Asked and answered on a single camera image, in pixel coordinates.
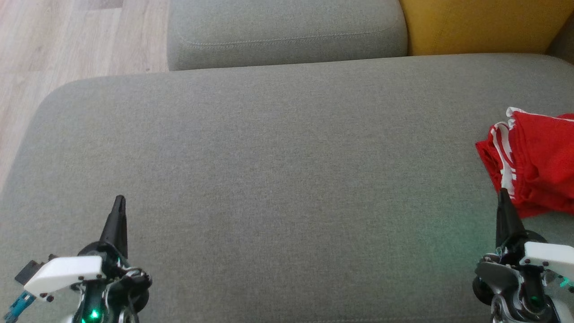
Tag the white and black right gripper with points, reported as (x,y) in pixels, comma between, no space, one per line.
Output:
(545,255)

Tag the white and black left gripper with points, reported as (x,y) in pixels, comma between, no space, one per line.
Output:
(67,271)

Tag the red number 23 jersey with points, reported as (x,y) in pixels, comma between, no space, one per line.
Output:
(488,157)

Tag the red shorts with white trim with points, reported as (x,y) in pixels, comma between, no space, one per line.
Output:
(547,152)

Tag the large grey sofa seat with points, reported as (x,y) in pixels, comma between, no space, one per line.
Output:
(269,179)

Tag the yellow sofa cushion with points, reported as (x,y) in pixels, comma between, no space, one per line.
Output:
(484,22)

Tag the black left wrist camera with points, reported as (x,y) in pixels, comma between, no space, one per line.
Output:
(29,272)

